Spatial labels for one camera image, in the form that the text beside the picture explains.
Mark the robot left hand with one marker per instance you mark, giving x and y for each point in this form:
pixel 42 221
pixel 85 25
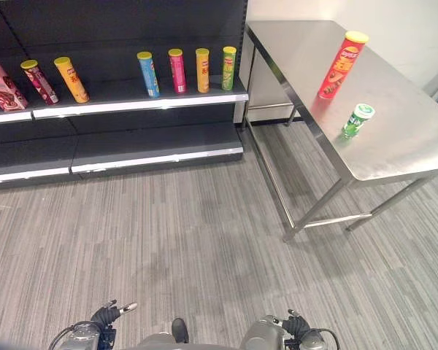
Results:
pixel 107 314

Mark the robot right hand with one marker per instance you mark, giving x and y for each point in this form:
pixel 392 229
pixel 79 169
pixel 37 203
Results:
pixel 296 325

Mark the robot left arm silver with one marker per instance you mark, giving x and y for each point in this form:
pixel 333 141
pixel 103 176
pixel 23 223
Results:
pixel 82 337

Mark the robot right arm silver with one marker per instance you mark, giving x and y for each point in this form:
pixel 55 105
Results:
pixel 266 333

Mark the robot grey torso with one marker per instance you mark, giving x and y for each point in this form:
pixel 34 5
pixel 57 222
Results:
pixel 168 342

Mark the robot dark foot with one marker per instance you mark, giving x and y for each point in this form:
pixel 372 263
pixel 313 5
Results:
pixel 180 330

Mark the green gum bottle white lid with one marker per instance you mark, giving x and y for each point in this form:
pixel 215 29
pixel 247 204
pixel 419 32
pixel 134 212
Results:
pixel 357 122

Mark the stainless steel table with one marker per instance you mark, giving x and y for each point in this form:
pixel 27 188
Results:
pixel 387 120

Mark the orange-yellow chip can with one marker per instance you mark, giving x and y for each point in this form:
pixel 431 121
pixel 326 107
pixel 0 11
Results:
pixel 73 82

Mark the dark red chip can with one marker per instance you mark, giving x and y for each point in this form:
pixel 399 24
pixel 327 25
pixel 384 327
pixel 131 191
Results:
pixel 41 83

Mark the blue chip can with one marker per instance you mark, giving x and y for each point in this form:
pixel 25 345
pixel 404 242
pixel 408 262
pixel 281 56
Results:
pixel 149 76

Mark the white shelf end panel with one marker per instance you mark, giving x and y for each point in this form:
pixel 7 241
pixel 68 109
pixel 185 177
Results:
pixel 266 84

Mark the pink snack box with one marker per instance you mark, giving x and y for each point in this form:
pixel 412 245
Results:
pixel 4 89

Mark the magenta chip can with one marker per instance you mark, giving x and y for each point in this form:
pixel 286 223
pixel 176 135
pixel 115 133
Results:
pixel 177 72

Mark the orange chip can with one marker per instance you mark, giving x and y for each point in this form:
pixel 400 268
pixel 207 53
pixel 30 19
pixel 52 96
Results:
pixel 202 72

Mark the large red chip can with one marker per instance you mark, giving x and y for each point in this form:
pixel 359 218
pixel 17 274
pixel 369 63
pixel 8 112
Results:
pixel 341 67

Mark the green chip can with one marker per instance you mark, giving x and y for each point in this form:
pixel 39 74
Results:
pixel 228 70

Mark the black store shelving unit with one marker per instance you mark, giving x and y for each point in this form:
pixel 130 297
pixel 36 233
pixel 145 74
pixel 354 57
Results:
pixel 109 33

